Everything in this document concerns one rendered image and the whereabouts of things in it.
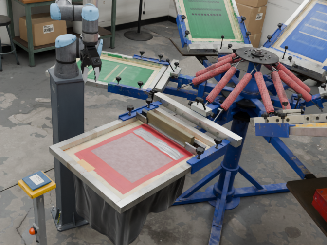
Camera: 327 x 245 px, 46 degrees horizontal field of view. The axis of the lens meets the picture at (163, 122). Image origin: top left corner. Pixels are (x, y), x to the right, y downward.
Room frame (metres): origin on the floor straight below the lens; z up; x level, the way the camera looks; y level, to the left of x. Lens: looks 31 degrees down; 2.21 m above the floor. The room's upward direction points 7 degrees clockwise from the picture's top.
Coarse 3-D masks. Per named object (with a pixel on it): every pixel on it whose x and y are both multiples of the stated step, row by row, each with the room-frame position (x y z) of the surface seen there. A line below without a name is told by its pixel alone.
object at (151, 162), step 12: (168, 144) 1.84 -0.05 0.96; (132, 156) 1.68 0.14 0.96; (144, 156) 1.70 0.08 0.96; (156, 156) 1.71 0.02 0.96; (168, 156) 1.72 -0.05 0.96; (108, 168) 1.55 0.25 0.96; (120, 168) 1.57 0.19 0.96; (132, 168) 1.58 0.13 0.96; (144, 168) 1.59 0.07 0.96; (156, 168) 1.60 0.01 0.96; (168, 168) 1.62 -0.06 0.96; (108, 180) 1.46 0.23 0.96; (120, 180) 1.47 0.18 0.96; (132, 180) 1.48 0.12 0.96; (144, 180) 1.49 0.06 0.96
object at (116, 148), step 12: (132, 132) 1.92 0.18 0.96; (156, 132) 1.95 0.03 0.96; (96, 144) 1.75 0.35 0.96; (108, 144) 1.76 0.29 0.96; (120, 144) 1.78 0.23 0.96; (132, 144) 1.79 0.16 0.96; (144, 144) 1.81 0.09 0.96; (84, 156) 1.63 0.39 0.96; (96, 156) 1.64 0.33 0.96; (108, 156) 1.65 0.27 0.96; (120, 156) 1.67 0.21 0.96; (96, 168) 1.54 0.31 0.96
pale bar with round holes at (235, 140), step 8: (160, 96) 2.26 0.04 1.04; (168, 104) 2.21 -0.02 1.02; (176, 104) 2.18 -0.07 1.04; (176, 112) 2.14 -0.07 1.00; (184, 112) 2.10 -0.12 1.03; (192, 112) 2.10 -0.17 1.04; (192, 120) 2.05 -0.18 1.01; (200, 120) 2.02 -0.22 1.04; (208, 120) 2.02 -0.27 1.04; (208, 128) 1.98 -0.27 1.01; (216, 128) 1.94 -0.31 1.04; (224, 128) 1.95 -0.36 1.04; (216, 136) 1.93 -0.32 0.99; (224, 136) 1.89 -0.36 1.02; (232, 136) 1.88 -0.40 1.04; (232, 144) 1.85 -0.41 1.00; (240, 144) 1.87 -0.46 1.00
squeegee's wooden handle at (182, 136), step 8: (152, 112) 2.00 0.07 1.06; (152, 120) 1.97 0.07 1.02; (160, 120) 1.93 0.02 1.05; (160, 128) 1.93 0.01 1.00; (168, 128) 1.89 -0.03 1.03; (176, 128) 1.85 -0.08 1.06; (176, 136) 1.84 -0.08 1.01; (184, 136) 1.81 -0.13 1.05; (192, 136) 1.79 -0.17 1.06; (192, 144) 1.79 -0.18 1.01
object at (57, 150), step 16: (160, 112) 2.14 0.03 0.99; (96, 128) 1.86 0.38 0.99; (112, 128) 1.91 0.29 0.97; (192, 128) 1.99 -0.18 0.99; (64, 144) 1.66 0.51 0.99; (208, 144) 1.88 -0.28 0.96; (64, 160) 1.53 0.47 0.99; (80, 176) 1.44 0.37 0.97; (176, 176) 1.53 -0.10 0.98; (96, 192) 1.36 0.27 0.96; (112, 192) 1.34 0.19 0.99; (144, 192) 1.37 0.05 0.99; (128, 208) 1.28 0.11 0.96
